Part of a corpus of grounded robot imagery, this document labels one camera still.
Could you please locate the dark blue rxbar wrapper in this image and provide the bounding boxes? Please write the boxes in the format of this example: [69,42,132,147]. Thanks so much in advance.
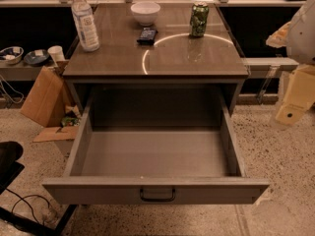
[137,28,158,45]

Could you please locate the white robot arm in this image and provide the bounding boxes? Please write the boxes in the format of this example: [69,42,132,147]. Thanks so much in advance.
[266,0,315,126]

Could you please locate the blue white bowl left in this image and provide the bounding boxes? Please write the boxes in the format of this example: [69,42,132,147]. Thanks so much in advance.
[0,46,24,65]

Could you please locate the white paper cup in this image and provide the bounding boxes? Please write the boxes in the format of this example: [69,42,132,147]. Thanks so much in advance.
[48,45,65,63]

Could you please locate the snack packets in box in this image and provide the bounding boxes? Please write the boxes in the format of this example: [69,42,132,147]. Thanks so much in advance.
[61,105,81,127]

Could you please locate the grey wall cable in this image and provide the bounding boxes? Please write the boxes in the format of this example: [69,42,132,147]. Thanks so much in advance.
[0,74,26,105]

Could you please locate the open grey top drawer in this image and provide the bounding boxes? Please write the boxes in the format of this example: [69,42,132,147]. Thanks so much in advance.
[43,88,269,205]

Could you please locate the white ceramic bowl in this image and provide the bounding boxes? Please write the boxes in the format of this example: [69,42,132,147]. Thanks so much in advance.
[131,2,160,27]

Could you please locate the black drawer handle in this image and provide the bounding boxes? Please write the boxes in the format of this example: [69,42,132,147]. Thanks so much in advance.
[140,189,176,203]

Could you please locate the brown cardboard box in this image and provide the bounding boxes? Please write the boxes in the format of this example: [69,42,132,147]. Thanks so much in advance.
[21,66,80,143]

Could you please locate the grey cabinet with top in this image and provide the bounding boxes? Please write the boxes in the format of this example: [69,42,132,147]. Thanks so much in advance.
[64,3,249,108]

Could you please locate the dark blue bowl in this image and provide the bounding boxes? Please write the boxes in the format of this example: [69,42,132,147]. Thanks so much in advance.
[24,49,49,66]

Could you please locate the black floor cable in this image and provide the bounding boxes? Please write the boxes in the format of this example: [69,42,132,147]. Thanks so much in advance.
[3,188,60,228]

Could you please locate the green soda can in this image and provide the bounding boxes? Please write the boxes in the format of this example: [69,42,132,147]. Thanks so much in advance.
[190,2,209,37]

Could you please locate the clear plastic water bottle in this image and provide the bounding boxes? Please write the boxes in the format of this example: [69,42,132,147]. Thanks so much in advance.
[71,0,99,52]

